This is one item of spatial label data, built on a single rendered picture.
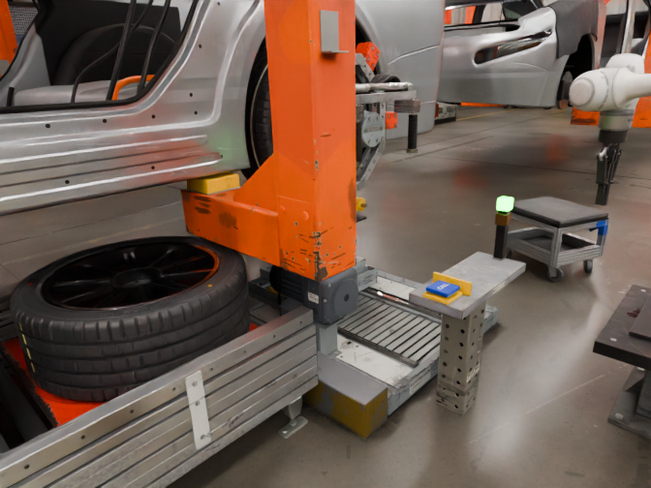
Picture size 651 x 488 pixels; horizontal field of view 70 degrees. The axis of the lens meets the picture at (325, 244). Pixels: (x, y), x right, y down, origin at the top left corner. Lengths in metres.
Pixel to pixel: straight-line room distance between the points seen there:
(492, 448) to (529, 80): 3.18
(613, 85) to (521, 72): 2.71
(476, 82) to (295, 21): 3.11
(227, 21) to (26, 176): 0.77
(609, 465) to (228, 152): 1.48
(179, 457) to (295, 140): 0.83
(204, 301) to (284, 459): 0.53
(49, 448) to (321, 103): 0.93
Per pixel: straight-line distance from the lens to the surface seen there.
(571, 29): 4.44
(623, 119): 1.66
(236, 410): 1.34
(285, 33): 1.21
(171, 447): 1.27
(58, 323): 1.31
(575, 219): 2.64
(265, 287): 2.10
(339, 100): 1.21
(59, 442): 1.12
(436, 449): 1.54
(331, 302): 1.58
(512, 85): 4.18
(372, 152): 2.06
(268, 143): 1.72
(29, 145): 1.38
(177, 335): 1.28
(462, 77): 4.21
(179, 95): 1.56
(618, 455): 1.69
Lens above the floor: 1.05
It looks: 20 degrees down
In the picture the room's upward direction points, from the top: 2 degrees counter-clockwise
